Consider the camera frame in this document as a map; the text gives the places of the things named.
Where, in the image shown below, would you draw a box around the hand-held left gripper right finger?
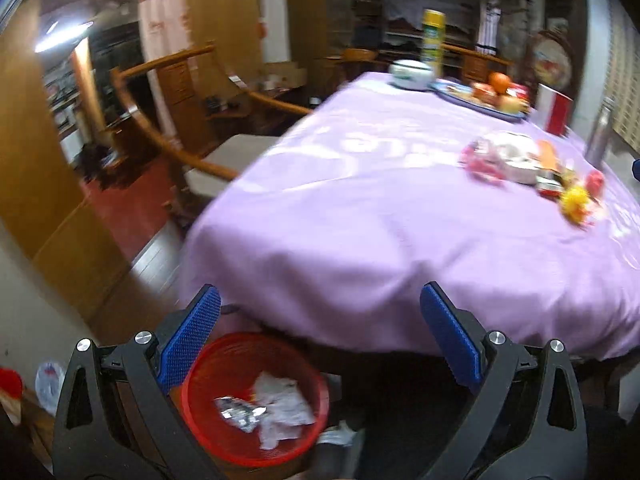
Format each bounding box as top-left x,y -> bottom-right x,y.
419,282 -> 588,480

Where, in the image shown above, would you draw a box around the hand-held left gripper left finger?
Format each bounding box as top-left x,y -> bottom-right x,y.
52,284 -> 236,480

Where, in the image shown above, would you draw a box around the red plastic wastebasket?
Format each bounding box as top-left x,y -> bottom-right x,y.
181,332 -> 331,468

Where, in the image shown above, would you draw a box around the silver foil wrapper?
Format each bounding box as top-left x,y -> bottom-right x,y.
215,396 -> 268,433

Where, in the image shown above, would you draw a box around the white paper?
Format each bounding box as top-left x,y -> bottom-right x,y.
255,372 -> 317,451

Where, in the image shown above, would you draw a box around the pink wrapper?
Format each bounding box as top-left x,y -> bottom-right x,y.
460,140 -> 506,183

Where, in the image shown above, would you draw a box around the small red and white can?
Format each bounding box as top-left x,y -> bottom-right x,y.
536,172 -> 566,198

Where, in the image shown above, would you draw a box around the yellow wrapper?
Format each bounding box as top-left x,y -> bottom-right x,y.
559,185 -> 593,226

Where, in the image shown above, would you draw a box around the orange wrapper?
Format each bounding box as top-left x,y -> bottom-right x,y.
537,140 -> 558,173

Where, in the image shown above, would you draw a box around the red wrapper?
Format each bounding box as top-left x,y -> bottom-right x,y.
585,169 -> 606,211

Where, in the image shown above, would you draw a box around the purple tablecloth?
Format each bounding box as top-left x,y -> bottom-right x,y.
177,71 -> 640,361

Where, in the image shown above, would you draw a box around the white plastic bag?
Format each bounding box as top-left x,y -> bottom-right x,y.
35,360 -> 66,416

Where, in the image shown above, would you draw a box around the beige seat cushion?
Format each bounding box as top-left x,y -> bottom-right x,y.
185,134 -> 281,198

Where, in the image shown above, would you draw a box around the red bag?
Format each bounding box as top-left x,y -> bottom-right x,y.
0,367 -> 23,401

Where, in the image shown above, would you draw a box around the blue oval plate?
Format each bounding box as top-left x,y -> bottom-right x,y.
431,79 -> 531,122

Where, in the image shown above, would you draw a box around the wooden door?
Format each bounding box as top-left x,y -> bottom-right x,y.
0,0 -> 133,321

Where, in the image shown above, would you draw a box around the red wrapped pastry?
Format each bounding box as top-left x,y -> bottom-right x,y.
471,82 -> 497,107

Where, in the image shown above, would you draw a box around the silver metal bottle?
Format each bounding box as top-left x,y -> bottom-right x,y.
585,99 -> 615,163

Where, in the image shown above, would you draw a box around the wooden armchair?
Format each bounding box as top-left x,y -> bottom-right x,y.
110,45 -> 326,221

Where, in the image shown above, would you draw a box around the red and white box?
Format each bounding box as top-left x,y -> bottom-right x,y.
531,82 -> 573,137

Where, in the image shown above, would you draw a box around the white lidded bowl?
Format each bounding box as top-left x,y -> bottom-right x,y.
389,59 -> 435,91

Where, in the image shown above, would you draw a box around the wooden chair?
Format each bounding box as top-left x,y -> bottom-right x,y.
440,42 -> 513,83
342,47 -> 381,78

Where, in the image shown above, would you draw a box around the round decorative plate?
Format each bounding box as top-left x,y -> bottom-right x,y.
527,30 -> 576,98

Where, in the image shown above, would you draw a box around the yellow spray can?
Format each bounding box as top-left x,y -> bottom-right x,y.
421,8 -> 447,81

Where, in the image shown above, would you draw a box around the white and red curtain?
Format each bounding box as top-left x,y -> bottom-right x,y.
137,0 -> 193,68

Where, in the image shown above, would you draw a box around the ceiling tube light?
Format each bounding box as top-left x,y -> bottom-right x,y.
35,20 -> 93,53

